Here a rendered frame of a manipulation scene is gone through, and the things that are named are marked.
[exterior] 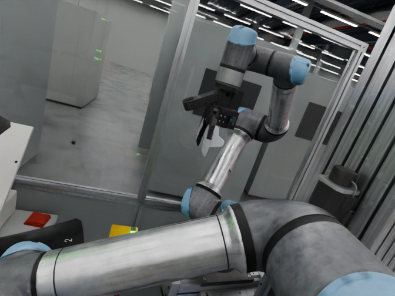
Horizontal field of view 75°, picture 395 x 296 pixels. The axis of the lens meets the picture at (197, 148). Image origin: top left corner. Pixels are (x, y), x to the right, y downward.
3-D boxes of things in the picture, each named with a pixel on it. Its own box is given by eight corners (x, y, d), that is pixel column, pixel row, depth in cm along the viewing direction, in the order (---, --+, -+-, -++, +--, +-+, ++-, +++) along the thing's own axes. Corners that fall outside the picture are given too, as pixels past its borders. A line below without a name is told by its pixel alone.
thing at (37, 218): (33, 214, 118) (33, 210, 117) (51, 217, 119) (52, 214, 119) (23, 224, 110) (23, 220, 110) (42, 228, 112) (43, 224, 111)
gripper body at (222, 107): (233, 132, 74) (247, 91, 71) (205, 125, 72) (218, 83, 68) (225, 125, 81) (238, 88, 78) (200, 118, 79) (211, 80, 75)
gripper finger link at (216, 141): (222, 160, 73) (228, 128, 73) (203, 155, 71) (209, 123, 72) (218, 159, 76) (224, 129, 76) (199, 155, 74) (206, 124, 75)
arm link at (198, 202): (207, 228, 91) (270, 110, 107) (173, 208, 97) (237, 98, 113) (211, 232, 102) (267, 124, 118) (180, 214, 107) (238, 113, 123)
